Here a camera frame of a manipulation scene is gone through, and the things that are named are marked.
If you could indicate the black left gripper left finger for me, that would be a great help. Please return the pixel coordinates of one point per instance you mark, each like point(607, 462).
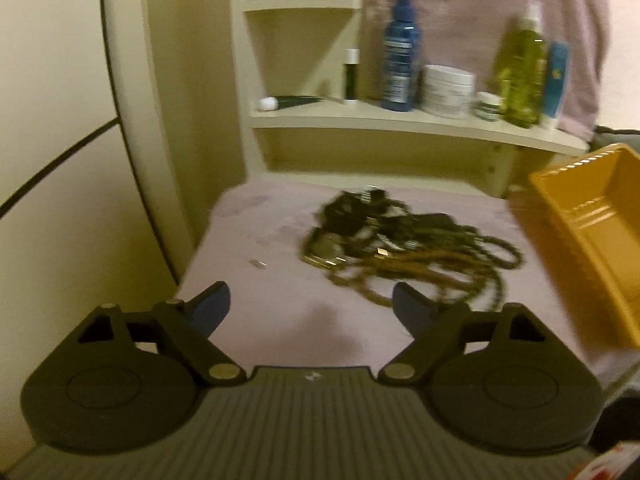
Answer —
point(188, 326)

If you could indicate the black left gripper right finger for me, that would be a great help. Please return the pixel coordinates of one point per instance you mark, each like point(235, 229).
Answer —
point(435, 329)

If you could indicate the small silver earring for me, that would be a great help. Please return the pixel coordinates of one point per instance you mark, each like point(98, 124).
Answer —
point(258, 264)

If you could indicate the black digital wristwatch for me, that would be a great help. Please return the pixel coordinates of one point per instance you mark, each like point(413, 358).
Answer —
point(351, 212)

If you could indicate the silver face wristwatch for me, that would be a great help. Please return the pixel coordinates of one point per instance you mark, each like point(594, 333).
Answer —
point(323, 249)

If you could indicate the orange ribbed plastic tray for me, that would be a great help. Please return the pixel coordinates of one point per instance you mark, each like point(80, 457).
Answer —
point(593, 203)

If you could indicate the small green-label jar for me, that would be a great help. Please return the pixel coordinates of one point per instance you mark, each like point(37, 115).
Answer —
point(487, 106)

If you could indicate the white cream jar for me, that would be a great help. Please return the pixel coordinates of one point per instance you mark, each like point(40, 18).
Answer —
point(447, 91)

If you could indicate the dark green tube white cap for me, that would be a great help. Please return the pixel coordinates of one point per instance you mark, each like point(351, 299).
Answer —
point(273, 103)

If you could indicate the cream wooden shelf unit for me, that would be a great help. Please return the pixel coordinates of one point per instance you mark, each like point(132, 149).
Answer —
point(297, 48)

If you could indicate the blue spray bottle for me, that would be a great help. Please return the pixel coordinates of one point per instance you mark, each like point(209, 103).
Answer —
point(401, 62)

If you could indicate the green olive spray bottle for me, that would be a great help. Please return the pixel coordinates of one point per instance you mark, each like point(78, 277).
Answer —
point(522, 78)

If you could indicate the black white lip balm stick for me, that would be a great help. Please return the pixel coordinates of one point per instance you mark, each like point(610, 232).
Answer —
point(351, 64)

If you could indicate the blue white tube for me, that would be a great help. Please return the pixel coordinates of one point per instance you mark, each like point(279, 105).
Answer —
point(555, 84)

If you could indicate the lilac fleece blanket hanging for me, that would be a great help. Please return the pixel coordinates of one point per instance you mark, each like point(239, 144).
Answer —
point(475, 35)

